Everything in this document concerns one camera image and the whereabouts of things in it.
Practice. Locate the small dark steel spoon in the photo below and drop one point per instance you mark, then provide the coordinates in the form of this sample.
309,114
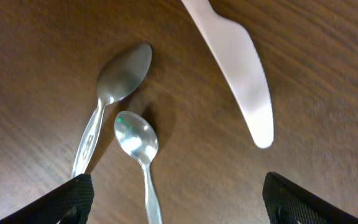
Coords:
117,79

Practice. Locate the small steel teaspoon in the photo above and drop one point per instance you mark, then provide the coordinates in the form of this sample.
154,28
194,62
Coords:
138,139

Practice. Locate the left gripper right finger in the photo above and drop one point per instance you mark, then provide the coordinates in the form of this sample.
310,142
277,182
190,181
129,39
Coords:
287,202

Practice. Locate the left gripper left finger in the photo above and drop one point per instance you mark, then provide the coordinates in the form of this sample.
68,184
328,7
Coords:
69,203

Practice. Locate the white plastic knife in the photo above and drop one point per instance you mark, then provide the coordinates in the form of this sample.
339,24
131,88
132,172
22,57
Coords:
237,57

